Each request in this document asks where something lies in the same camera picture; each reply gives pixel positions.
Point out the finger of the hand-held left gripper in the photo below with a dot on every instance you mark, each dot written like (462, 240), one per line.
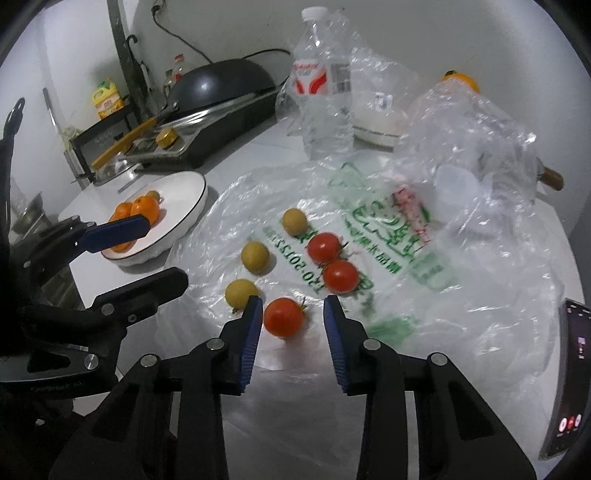
(143, 293)
(120, 232)

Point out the white bowl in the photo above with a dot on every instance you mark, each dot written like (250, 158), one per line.
(374, 127)

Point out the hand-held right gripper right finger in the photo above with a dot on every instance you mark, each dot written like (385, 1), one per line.
(334, 346)

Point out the black metal rack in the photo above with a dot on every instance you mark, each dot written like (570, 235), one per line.
(101, 134)

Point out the steel induction cooker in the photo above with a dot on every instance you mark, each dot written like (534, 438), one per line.
(203, 138)

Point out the clear plastic water bottle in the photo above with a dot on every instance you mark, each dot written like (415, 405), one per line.
(323, 115)

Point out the small tangerine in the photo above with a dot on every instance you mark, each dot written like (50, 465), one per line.
(121, 247)
(121, 211)
(147, 208)

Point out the crumpled clear plastic bag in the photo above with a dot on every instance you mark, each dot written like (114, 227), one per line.
(461, 129)

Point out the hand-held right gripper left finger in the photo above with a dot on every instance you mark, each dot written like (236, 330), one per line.
(251, 341)

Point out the white round plate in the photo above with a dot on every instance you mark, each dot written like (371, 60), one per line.
(180, 194)

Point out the gold round knob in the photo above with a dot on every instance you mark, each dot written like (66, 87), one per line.
(165, 138)

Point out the green printed plastic bag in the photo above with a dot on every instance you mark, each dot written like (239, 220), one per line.
(461, 286)

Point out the large orange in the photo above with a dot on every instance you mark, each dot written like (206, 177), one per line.
(461, 82)

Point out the clear oil bottle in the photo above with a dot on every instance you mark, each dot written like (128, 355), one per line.
(168, 83)

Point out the black folded umbrella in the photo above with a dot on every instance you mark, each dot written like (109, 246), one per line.
(134, 74)

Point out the red label sauce bottle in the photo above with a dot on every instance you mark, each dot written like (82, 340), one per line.
(179, 67)

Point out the black smartphone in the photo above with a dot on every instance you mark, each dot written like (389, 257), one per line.
(568, 369)

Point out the small yellow round fruit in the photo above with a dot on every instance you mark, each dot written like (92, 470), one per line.
(294, 221)
(241, 294)
(156, 195)
(255, 258)

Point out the small white wall socket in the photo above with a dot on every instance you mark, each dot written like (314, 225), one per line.
(158, 5)

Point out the yellow detergent bottle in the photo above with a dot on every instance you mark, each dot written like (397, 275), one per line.
(107, 101)

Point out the red cherry tomato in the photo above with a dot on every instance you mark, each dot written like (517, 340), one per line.
(282, 317)
(323, 247)
(340, 276)

